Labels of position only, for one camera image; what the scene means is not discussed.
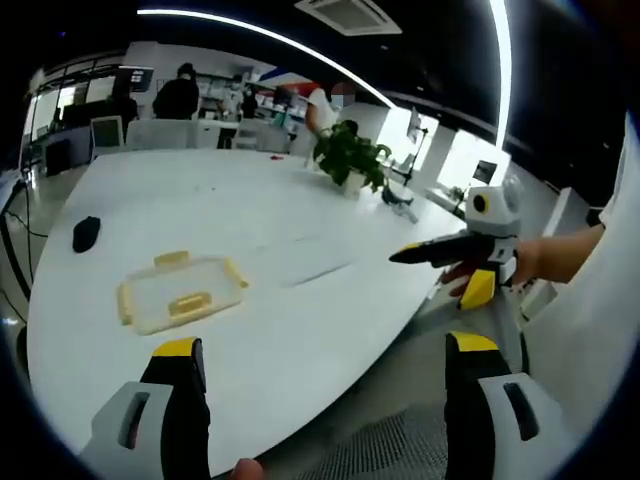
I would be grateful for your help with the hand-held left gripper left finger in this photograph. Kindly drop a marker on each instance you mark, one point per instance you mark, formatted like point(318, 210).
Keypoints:
point(150, 430)

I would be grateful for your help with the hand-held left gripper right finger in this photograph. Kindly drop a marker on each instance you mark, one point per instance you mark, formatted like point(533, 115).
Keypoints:
point(480, 430)

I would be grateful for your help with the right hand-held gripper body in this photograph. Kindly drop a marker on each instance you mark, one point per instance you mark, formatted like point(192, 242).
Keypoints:
point(492, 212)

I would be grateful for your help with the person's right hand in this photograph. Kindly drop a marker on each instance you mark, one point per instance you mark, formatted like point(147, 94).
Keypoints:
point(531, 262)

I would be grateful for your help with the person's left hand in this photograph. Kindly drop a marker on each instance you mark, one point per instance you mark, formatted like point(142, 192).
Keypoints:
point(246, 470)

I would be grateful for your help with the dark grey tool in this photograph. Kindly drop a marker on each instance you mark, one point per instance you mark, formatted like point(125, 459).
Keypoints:
point(400, 202)

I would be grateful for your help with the person's white shirt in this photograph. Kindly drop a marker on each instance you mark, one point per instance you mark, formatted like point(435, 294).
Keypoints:
point(590, 340)

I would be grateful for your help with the potted green plant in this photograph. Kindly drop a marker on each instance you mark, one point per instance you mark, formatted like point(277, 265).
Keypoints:
point(350, 155)

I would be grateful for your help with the clear container with yellow clips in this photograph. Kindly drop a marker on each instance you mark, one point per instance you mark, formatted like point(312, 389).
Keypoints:
point(180, 295)

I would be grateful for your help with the long ceiling light strip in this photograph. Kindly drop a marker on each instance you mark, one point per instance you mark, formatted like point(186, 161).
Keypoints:
point(280, 45)
point(502, 70)

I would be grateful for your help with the small black object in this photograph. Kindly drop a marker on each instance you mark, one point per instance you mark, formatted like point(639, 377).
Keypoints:
point(86, 235)

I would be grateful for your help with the ceiling air vent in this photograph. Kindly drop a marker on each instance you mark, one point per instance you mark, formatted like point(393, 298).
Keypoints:
point(350, 15)

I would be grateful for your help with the white chair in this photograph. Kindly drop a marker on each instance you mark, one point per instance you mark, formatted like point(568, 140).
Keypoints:
point(106, 131)

